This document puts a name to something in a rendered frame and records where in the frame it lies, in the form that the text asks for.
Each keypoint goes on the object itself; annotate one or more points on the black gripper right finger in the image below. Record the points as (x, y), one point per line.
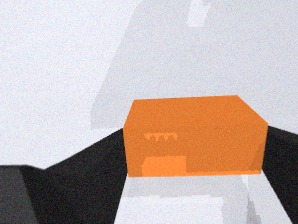
(280, 167)

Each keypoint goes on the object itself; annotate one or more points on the orange block with dark blue panel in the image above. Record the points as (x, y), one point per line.
(193, 136)

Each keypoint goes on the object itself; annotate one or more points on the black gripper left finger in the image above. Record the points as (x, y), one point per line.
(85, 188)

